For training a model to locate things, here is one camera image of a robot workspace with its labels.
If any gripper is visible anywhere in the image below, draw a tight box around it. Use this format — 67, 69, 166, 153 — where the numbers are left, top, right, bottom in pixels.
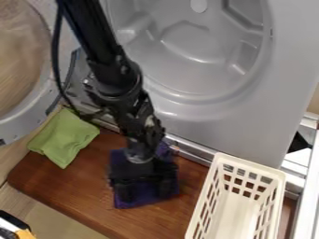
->
106, 148, 181, 204

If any purple cloth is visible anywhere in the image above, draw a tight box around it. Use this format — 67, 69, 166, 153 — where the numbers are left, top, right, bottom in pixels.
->
108, 141, 183, 210

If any white plastic basket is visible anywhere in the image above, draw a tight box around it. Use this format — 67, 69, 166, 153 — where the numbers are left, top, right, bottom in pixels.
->
184, 151, 288, 239

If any green cloth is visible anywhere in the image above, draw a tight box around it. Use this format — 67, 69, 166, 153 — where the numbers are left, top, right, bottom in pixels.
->
26, 106, 102, 170

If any washing machine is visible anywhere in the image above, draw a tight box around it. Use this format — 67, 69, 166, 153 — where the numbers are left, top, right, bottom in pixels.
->
0, 0, 319, 200

